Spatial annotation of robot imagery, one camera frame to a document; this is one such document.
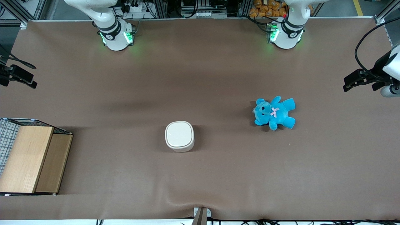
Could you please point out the camera mount pole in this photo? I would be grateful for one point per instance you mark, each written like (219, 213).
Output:
(201, 216)

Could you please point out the white square trash can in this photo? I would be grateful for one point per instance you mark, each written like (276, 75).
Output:
(179, 135)

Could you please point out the orange plush toy pile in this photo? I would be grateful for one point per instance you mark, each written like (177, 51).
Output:
(265, 8)

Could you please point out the white electronic equipment box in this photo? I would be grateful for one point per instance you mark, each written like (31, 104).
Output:
(203, 9)

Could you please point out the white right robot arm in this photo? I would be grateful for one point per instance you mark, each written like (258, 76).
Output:
(115, 39)

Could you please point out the white power strip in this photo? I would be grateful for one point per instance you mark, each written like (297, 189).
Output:
(136, 7)

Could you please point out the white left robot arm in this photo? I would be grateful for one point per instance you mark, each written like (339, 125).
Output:
(286, 39)

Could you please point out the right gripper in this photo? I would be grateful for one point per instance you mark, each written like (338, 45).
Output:
(4, 74)

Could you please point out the aluminium frame strut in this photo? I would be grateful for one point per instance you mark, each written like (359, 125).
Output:
(18, 11)

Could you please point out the brown table cover sheet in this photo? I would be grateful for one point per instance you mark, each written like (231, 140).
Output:
(200, 175)

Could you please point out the blue teddy bear plush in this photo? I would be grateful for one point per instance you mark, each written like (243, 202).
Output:
(279, 114)

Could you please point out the aluminium corner bracket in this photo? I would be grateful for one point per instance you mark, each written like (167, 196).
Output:
(379, 19)

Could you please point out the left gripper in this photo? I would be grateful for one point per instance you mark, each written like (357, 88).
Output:
(378, 69)

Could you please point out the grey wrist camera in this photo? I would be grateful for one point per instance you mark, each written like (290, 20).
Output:
(389, 91)

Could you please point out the aluminium table edge rail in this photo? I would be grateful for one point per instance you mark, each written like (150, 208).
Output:
(200, 18)

